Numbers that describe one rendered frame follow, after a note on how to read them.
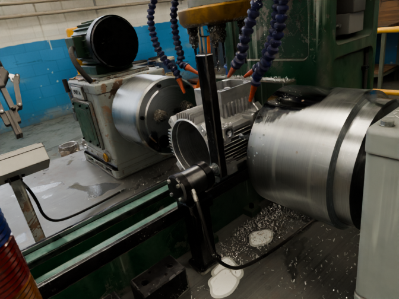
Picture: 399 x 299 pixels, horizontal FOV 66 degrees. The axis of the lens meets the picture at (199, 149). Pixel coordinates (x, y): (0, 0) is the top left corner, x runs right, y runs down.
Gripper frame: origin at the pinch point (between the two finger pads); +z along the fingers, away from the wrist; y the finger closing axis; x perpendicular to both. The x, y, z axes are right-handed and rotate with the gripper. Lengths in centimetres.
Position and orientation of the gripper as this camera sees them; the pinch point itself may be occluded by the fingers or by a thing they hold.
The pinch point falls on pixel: (13, 124)
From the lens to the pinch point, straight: 92.6
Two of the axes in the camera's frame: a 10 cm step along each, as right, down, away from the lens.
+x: -4.3, 3.6, 8.3
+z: 4.9, 8.6, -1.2
